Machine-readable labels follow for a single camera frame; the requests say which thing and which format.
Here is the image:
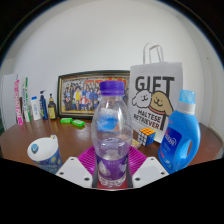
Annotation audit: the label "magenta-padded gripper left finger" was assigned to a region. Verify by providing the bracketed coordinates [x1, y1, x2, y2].
[55, 145, 100, 190]

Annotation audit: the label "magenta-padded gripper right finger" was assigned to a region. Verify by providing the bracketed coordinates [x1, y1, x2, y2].
[125, 145, 169, 190]

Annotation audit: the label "clear purple-capped water bottle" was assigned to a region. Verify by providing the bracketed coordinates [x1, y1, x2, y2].
[90, 80, 134, 190]

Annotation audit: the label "colourful puzzle cube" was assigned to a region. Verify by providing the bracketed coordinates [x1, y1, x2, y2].
[137, 127, 157, 148]

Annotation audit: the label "blue printed paper cup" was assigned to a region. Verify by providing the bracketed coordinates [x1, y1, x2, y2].
[26, 134, 64, 175]

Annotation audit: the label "blue detergent bottle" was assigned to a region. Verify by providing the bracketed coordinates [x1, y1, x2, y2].
[157, 89, 202, 175]

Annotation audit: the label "dark brown glass bottle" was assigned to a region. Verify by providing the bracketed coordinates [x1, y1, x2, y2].
[47, 93, 58, 121]

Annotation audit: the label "framed group picture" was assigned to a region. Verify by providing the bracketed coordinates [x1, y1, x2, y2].
[56, 69, 131, 120]

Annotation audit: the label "white bottle with blue cap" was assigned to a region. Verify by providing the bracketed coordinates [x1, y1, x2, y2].
[30, 96, 42, 122]

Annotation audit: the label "white paper gift bag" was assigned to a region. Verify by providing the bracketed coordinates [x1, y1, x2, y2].
[127, 42, 184, 144]

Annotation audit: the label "tall pink and white box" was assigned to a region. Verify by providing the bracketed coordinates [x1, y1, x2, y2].
[13, 79, 25, 126]

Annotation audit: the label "white flat panel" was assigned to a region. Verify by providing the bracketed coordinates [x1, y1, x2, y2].
[0, 73, 18, 129]

